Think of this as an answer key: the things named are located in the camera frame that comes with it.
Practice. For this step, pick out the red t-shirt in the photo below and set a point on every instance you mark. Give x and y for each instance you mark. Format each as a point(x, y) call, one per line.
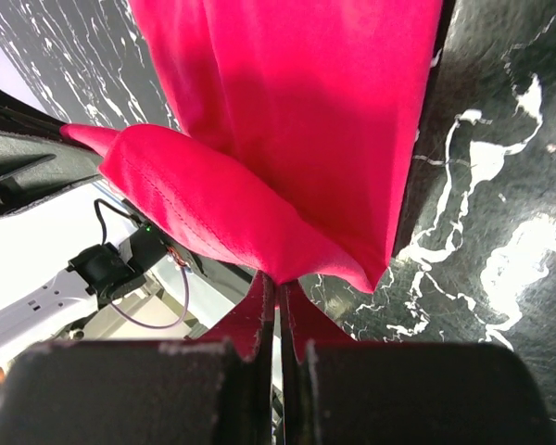
point(297, 123)

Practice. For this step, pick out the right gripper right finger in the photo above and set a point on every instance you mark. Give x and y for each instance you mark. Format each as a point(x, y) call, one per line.
point(338, 390)

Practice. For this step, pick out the black marble table mat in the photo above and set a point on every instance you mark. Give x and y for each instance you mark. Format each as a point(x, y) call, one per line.
point(476, 257)

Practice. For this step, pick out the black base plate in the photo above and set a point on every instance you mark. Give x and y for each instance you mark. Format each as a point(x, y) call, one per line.
point(112, 272)

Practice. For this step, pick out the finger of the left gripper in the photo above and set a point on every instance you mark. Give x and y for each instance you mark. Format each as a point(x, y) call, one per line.
point(37, 163)

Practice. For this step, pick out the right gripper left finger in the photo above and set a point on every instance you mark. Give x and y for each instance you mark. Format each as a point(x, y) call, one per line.
point(216, 389)

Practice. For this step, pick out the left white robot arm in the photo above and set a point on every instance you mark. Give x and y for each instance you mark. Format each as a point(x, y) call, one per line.
point(46, 202)

